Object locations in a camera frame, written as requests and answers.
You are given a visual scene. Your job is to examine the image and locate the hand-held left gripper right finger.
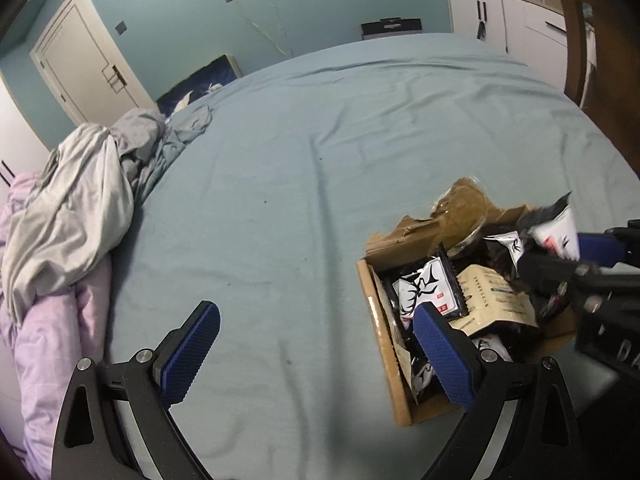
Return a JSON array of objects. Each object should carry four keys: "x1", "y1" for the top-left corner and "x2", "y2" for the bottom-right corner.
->
[{"x1": 414, "y1": 301, "x2": 583, "y2": 480}]

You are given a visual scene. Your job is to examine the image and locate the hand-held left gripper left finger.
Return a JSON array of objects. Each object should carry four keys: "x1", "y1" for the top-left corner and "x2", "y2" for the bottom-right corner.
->
[{"x1": 50, "y1": 301, "x2": 222, "y2": 480}]

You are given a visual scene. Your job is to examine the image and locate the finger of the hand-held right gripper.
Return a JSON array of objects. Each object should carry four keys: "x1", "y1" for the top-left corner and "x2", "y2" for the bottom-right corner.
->
[
  {"x1": 577, "y1": 232, "x2": 626, "y2": 262},
  {"x1": 520, "y1": 252, "x2": 606, "y2": 313}
]

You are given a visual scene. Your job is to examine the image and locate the black deer-print snack packet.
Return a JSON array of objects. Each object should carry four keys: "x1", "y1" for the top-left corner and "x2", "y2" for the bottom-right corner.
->
[{"x1": 517, "y1": 191, "x2": 582, "y2": 262}]

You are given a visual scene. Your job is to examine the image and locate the beige sachet packet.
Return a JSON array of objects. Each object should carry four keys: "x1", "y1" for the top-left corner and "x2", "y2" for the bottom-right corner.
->
[{"x1": 456, "y1": 264, "x2": 540, "y2": 335}]

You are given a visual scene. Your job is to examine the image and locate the cardboard box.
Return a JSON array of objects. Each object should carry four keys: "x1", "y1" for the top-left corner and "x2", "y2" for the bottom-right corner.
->
[{"x1": 356, "y1": 204, "x2": 581, "y2": 427}]

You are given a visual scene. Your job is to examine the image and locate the pile of black snack packets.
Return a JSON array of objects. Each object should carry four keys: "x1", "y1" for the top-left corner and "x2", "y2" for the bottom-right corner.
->
[{"x1": 382, "y1": 230, "x2": 566, "y2": 406}]

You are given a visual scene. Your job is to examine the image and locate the crumpled brown packing tape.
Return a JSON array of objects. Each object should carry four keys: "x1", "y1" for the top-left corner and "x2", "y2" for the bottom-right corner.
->
[{"x1": 430, "y1": 176, "x2": 493, "y2": 256}]

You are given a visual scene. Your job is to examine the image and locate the pink quilt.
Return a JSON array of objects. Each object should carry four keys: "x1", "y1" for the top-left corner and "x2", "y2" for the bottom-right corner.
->
[{"x1": 0, "y1": 172, "x2": 113, "y2": 476}]

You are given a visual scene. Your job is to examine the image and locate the crumpled light grey blanket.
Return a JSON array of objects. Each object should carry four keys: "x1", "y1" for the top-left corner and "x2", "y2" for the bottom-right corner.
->
[{"x1": 2, "y1": 108, "x2": 166, "y2": 326}]

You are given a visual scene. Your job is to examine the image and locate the brown wooden chair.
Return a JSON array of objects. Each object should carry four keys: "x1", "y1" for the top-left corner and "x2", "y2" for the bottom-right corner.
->
[{"x1": 550, "y1": 0, "x2": 640, "y2": 111}]

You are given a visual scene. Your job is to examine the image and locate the white cabinet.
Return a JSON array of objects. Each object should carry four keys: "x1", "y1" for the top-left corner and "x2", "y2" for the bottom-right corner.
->
[{"x1": 445, "y1": 0, "x2": 568, "y2": 96}]

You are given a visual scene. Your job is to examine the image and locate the crumpled grey-blue cloth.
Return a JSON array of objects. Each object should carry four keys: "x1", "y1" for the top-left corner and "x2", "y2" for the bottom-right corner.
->
[{"x1": 117, "y1": 105, "x2": 215, "y2": 206}]

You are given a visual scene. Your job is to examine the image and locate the dark framed picture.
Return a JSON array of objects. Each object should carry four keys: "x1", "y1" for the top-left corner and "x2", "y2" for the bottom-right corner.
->
[{"x1": 156, "y1": 54, "x2": 242, "y2": 116}]

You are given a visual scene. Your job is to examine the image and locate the black box with stripe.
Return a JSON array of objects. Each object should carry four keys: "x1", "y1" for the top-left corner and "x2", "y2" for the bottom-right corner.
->
[{"x1": 361, "y1": 18, "x2": 422, "y2": 41}]

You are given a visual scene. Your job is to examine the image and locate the cream door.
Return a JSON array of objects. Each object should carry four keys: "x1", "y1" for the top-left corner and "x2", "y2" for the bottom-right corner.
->
[{"x1": 30, "y1": 0, "x2": 153, "y2": 126}]

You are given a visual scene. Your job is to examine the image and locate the brass door handle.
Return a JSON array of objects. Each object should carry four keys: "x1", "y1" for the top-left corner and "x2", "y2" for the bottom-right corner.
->
[{"x1": 102, "y1": 65, "x2": 126, "y2": 93}]

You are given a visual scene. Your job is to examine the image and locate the thin hanging cords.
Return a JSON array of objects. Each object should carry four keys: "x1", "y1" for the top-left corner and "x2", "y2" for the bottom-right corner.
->
[{"x1": 232, "y1": 0, "x2": 293, "y2": 58}]

